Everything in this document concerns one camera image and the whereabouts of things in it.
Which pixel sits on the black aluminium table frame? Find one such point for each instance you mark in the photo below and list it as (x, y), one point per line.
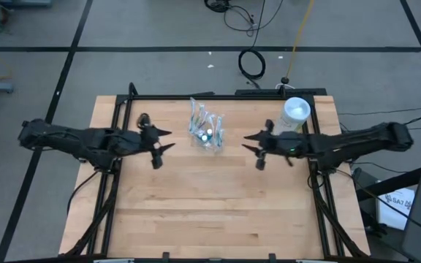
(214, 97)

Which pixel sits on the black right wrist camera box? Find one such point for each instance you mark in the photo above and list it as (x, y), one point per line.
(260, 162)

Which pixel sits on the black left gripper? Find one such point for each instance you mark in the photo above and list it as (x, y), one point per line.
(149, 138)

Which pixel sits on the black stand bar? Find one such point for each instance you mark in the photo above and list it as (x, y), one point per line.
(397, 180)

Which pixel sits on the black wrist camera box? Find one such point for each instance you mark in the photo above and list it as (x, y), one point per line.
(260, 162)
(156, 160)

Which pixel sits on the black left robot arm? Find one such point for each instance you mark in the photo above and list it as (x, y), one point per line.
(86, 140)

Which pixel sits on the clear plastic bag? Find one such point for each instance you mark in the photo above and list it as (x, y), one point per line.
(207, 124)

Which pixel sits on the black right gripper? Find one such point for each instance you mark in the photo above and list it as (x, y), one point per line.
(283, 144)

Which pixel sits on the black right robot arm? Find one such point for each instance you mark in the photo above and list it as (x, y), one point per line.
(360, 140)

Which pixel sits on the white wipes canister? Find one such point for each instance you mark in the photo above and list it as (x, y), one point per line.
(294, 113)

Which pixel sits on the white printed box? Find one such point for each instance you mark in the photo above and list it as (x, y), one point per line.
(397, 208)

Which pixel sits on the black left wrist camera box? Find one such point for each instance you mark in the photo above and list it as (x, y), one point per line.
(156, 160)

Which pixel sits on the green toothbrush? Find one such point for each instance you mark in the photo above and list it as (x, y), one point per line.
(192, 113)

